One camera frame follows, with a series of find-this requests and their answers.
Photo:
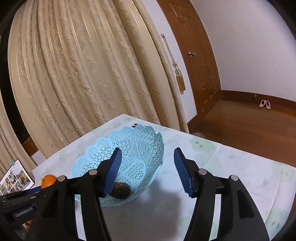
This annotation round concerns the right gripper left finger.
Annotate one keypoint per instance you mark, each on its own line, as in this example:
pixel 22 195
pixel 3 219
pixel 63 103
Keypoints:
pixel 55 217

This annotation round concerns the orange tangerine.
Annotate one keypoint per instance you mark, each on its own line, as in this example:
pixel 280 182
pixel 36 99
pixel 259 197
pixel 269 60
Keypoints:
pixel 48 180

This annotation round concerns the dark brown passion fruit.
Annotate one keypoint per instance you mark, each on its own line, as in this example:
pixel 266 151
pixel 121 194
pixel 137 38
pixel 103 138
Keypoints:
pixel 120 190

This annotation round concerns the photo collage card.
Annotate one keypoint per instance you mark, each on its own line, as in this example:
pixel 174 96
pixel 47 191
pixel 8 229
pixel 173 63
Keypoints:
pixel 16 179

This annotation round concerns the pale green patterned tablecloth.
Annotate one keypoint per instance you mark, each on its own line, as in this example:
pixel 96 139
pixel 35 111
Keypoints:
pixel 164 210

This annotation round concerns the light blue lattice basket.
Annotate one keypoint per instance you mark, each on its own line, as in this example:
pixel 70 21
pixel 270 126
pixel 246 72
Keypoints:
pixel 143 152

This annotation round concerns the pink slippers pair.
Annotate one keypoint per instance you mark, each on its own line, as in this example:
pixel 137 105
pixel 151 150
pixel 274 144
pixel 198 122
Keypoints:
pixel 265 103

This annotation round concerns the gold curtain tassel tieback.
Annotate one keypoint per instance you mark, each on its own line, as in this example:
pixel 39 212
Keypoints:
pixel 178 73

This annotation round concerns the beige patterned curtain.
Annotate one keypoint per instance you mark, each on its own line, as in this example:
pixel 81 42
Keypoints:
pixel 75 65

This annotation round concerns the silver door knob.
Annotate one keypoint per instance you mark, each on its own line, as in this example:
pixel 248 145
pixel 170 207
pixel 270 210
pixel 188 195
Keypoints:
pixel 191 54

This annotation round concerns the brown wooden door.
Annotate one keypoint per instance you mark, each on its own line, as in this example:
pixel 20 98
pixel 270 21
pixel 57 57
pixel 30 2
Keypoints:
pixel 201 68

